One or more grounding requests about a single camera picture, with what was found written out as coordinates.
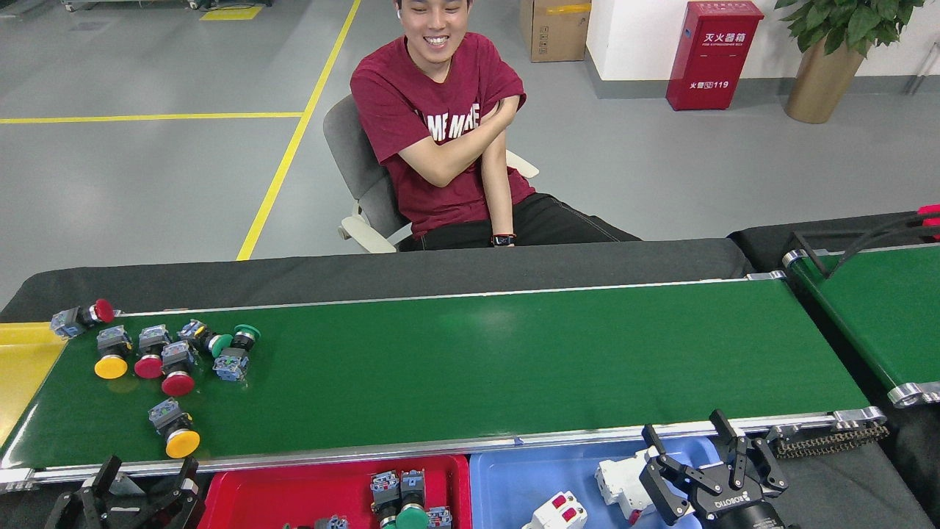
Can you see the potted plant brass pot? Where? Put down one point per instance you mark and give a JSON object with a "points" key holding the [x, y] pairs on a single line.
{"points": [[822, 84]]}

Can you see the person's left forearm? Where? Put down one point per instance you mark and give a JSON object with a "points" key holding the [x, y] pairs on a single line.
{"points": [[499, 206]]}

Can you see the red fire extinguisher cabinet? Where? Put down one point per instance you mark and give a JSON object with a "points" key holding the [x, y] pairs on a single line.
{"points": [[714, 57]]}

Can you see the person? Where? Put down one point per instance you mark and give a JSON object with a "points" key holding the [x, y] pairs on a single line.
{"points": [[448, 202]]}

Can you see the person's right forearm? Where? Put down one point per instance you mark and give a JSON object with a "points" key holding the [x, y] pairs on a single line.
{"points": [[448, 154]]}

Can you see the black cloth under short conveyor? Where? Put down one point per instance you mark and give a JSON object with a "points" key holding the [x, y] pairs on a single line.
{"points": [[756, 242]]}

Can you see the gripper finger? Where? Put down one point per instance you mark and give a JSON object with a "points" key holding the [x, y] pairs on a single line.
{"points": [[77, 510], [675, 481], [180, 510], [756, 470]]}

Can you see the black wrist watch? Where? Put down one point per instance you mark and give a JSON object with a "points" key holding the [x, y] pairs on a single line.
{"points": [[504, 239]]}

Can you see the red plastic tray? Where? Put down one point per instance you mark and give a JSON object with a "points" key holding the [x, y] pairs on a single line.
{"points": [[294, 492]]}

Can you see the short green conveyor belt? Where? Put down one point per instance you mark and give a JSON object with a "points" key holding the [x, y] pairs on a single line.
{"points": [[888, 316]]}

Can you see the long black table cloth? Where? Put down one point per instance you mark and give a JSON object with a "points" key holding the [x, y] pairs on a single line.
{"points": [[220, 283]]}

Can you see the grey metal pole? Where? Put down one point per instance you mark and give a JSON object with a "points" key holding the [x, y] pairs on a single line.
{"points": [[927, 65]]}

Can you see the person's right hand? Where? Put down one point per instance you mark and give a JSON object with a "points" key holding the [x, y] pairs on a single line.
{"points": [[505, 112]]}

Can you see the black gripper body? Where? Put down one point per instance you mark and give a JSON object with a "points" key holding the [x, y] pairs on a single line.
{"points": [[734, 514]]}

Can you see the grey office chair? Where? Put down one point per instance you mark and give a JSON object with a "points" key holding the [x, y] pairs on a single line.
{"points": [[352, 147]]}

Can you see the blue plastic tray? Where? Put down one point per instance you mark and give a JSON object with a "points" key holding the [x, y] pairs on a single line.
{"points": [[529, 470]]}

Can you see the red plastic crate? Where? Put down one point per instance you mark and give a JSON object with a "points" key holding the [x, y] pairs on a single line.
{"points": [[931, 214]]}

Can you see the white circuit breaker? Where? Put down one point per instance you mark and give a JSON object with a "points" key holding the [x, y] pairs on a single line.
{"points": [[551, 514], [620, 481]]}

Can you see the black metal frame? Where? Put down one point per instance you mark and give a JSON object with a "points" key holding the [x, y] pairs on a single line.
{"points": [[808, 257]]}

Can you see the yellow plastic bin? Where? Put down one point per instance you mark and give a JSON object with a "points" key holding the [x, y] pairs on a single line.
{"points": [[26, 375]]}

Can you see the brown cardboard box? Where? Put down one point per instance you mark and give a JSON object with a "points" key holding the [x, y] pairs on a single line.
{"points": [[557, 33]]}

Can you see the long green conveyor belt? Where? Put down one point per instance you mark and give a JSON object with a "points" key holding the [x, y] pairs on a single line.
{"points": [[514, 353]]}

